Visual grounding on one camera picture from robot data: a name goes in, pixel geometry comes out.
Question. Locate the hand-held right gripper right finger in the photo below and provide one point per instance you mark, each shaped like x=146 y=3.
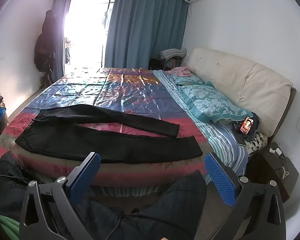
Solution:
x=221 y=180

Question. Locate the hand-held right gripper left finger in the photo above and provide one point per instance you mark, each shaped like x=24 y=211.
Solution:
x=88 y=173

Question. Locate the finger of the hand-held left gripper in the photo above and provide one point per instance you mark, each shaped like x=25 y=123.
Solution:
x=0 y=117

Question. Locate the black pants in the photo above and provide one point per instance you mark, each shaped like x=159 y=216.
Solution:
x=115 y=147

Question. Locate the blue striped bed sheet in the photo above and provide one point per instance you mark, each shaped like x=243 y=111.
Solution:
x=215 y=135

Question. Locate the dark nightstand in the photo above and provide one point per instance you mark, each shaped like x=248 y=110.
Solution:
x=270 y=170

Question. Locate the black and white floral cloth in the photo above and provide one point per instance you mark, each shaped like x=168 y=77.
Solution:
x=257 y=141

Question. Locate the smartphone with lit screen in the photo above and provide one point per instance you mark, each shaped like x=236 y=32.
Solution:
x=247 y=125

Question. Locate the white charger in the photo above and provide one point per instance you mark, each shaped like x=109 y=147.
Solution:
x=275 y=151

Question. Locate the person's blue jeans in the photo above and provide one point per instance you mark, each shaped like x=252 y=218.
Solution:
x=165 y=212

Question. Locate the teal patterned blanket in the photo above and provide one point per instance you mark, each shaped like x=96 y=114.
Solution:
x=210 y=102

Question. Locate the dark hanging clothes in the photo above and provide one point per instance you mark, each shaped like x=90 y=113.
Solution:
x=45 y=42

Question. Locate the colourful satin quilt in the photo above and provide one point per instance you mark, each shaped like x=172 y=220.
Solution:
x=130 y=90

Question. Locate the narrow blue curtain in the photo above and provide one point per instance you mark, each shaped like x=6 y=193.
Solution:
x=58 y=42

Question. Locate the small teal floral pillow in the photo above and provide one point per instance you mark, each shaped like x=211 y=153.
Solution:
x=190 y=80

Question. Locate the pink cloth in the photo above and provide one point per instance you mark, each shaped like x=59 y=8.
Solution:
x=181 y=71

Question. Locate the glass balcony door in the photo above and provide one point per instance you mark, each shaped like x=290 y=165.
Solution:
x=90 y=30

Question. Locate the wide blue curtain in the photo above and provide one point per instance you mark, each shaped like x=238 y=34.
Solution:
x=145 y=25

